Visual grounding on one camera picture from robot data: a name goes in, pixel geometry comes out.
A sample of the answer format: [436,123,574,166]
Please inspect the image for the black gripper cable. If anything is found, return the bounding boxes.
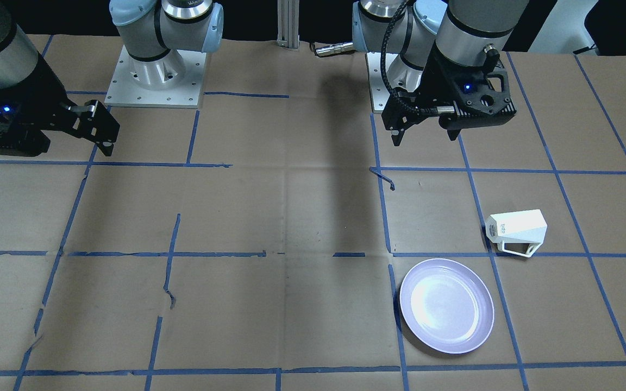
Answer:
[380,0,455,116]

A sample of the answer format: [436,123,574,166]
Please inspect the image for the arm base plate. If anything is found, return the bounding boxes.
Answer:
[104,47,209,109]
[365,52,390,114]

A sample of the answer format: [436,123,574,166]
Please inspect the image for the aluminium frame post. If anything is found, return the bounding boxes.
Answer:
[276,0,300,51]

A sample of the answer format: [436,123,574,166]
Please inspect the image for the silver cable connector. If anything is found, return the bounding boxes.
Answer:
[311,42,355,58]

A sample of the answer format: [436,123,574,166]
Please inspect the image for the lavender plate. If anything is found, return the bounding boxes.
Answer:
[398,258,496,355]

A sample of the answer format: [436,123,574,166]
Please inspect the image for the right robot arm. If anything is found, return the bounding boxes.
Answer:
[0,1,224,157]

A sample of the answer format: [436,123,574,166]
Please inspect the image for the white angular cup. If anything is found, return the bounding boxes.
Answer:
[485,210,548,258]

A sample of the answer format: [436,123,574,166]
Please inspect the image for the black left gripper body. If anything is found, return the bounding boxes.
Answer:
[381,48,517,138]

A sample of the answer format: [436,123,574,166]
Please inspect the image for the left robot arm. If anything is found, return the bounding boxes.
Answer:
[352,1,528,146]

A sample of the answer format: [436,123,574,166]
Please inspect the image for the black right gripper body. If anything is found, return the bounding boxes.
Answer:
[0,55,99,157]

